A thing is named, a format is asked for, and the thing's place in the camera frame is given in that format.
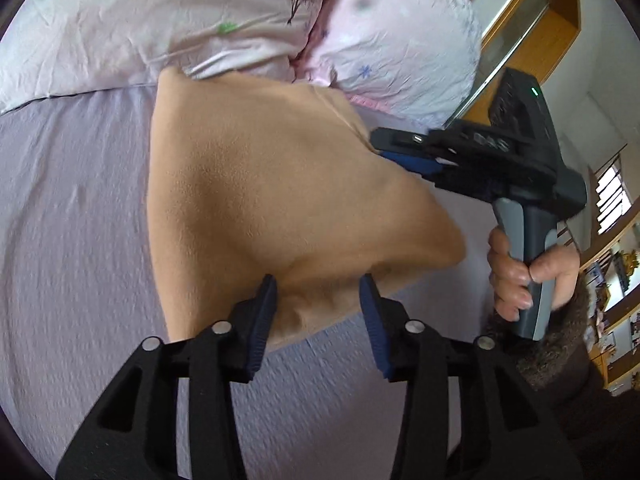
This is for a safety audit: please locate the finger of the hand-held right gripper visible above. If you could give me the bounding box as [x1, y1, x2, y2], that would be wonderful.
[369, 128, 451, 181]

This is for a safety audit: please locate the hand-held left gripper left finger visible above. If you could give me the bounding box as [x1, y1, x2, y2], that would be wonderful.
[56, 274, 278, 480]

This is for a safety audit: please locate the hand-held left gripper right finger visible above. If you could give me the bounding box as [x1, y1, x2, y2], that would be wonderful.
[358, 274, 584, 480]

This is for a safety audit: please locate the tan fleece garment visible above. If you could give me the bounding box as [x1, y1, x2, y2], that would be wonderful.
[146, 67, 467, 352]

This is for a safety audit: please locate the person's right forearm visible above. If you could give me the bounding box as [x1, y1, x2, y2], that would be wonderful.
[481, 272, 640, 480]

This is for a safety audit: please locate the person's right hand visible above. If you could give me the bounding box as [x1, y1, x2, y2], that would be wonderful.
[487, 228, 581, 323]

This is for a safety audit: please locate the window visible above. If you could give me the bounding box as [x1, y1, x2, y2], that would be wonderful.
[594, 156, 629, 236]

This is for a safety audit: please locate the pink floral pillow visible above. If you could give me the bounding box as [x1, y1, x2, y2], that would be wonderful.
[295, 0, 484, 129]

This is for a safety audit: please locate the wooden wardrobe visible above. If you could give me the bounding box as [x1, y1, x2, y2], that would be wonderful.
[434, 0, 582, 126]

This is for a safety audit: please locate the wooden bookshelf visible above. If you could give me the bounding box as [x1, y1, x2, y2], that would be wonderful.
[556, 230, 640, 391]

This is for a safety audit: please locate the lavender bed sheet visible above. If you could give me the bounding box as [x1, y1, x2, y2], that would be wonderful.
[0, 83, 506, 480]

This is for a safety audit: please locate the white floral pillow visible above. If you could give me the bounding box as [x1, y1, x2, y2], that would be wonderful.
[0, 0, 348, 114]

